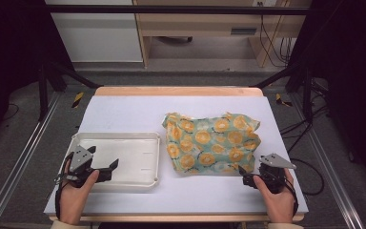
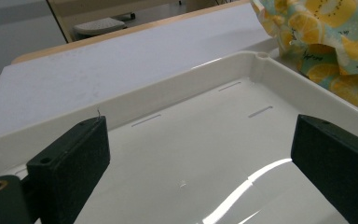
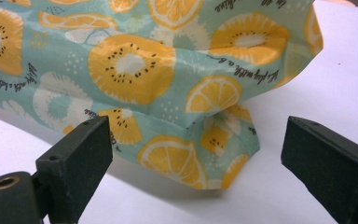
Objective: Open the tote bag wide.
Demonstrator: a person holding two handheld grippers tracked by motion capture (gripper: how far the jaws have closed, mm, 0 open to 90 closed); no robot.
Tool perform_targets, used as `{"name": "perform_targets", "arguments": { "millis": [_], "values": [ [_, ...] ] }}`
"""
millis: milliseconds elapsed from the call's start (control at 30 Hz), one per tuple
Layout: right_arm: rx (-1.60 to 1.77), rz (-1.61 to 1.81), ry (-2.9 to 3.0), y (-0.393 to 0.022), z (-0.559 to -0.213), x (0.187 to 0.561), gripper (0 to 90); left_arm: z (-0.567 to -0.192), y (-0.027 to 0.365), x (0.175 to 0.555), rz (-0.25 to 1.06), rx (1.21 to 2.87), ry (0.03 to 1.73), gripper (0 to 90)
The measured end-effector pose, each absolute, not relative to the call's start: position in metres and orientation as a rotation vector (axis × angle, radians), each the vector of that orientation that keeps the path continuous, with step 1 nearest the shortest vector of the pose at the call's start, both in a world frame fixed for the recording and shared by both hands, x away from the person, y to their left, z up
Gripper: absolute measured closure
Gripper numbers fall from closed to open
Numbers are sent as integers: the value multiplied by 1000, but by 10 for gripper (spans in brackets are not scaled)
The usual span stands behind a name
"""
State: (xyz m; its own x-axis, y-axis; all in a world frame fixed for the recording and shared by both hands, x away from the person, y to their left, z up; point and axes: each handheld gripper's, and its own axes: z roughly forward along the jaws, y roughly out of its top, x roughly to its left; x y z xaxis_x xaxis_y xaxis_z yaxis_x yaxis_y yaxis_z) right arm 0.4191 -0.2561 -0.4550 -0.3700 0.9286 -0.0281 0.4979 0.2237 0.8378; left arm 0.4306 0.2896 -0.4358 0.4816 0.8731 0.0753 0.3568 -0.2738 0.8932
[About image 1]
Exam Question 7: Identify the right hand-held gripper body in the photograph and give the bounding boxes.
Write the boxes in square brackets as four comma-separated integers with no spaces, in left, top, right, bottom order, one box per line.
[242,153,297,195]

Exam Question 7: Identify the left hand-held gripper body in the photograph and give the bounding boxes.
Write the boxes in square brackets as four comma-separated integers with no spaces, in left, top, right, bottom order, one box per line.
[64,145,113,189]

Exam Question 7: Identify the orange flower print cloth bag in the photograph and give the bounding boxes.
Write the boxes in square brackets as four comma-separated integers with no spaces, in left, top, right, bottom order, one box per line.
[161,112,262,176]

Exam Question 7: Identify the person's right hand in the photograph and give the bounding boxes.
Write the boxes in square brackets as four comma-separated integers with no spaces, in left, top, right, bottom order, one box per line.
[253,168,296,223]

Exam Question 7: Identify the person's left hand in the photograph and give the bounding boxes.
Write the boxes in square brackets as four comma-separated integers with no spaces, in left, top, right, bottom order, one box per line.
[58,158,100,225]

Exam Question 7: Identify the white plastic tray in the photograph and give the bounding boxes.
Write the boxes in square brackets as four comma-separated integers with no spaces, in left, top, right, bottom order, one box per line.
[58,132,161,194]

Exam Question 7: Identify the yellow black tape piece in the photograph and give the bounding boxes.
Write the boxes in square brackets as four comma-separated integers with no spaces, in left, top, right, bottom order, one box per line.
[71,91,86,110]
[274,93,294,108]

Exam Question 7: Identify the white table mat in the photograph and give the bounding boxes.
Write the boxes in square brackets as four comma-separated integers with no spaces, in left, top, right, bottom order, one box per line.
[43,94,309,216]

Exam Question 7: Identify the black metal stand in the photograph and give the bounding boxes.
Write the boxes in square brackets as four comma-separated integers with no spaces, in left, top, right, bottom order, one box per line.
[37,61,104,122]
[253,62,315,124]

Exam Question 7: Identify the wooden table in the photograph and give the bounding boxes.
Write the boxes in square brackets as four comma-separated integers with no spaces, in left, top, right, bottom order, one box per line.
[48,86,305,223]

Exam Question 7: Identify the white cabinet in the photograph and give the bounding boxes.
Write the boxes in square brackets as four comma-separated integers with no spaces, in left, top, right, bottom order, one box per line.
[45,0,144,63]

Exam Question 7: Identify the light wooden desk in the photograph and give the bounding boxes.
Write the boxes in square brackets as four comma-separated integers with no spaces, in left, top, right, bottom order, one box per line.
[132,0,313,69]

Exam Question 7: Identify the right hand-held gripper cable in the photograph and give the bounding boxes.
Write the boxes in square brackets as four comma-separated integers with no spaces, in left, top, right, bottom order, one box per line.
[282,176,299,218]

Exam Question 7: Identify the hand-held gripper cable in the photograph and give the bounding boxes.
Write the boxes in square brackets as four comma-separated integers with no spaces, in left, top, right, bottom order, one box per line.
[282,176,299,218]
[54,152,77,220]

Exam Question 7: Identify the left hand-held gripper cable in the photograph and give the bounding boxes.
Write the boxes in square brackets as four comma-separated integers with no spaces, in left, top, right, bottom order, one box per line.
[54,152,77,220]

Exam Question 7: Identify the black floor cables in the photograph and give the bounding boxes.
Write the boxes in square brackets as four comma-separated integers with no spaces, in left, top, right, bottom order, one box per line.
[278,75,330,197]

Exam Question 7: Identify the aluminium rail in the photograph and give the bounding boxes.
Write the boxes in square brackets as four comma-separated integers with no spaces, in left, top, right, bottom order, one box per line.
[0,92,62,229]
[290,94,366,229]

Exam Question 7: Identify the thin black floor cable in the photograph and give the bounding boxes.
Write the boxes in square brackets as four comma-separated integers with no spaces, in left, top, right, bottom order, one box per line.
[0,102,21,122]

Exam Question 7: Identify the black hanging desk cables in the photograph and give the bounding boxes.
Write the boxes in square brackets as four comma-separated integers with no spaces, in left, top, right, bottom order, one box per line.
[257,1,295,69]

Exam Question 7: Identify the black horizontal frame bar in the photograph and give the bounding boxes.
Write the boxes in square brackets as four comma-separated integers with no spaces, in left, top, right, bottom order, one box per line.
[44,4,311,16]

